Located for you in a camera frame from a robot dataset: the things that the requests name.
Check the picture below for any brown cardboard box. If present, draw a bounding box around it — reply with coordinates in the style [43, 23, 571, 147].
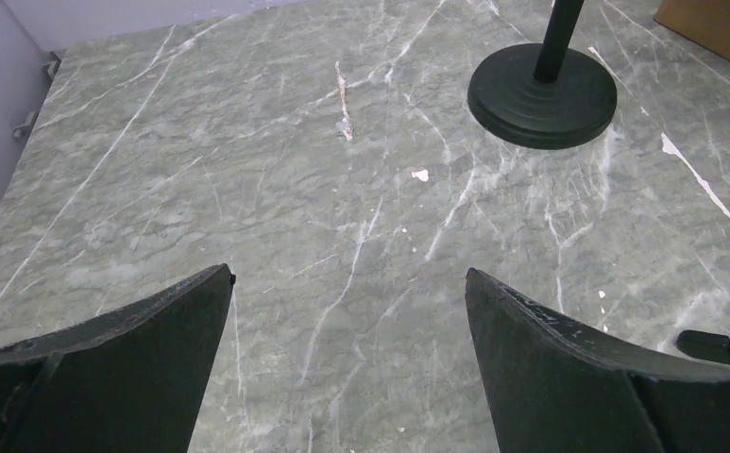
[654, 0, 730, 61]

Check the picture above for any black tripod shock-mount stand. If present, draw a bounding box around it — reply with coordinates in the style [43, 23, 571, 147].
[676, 329, 730, 365]

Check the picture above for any black round-base clip stand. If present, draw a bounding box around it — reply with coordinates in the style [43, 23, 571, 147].
[467, 0, 618, 150]

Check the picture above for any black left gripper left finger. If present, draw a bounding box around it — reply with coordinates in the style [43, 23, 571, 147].
[0, 264, 235, 452]

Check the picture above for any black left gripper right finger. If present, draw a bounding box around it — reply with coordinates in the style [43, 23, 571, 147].
[466, 268, 730, 452]

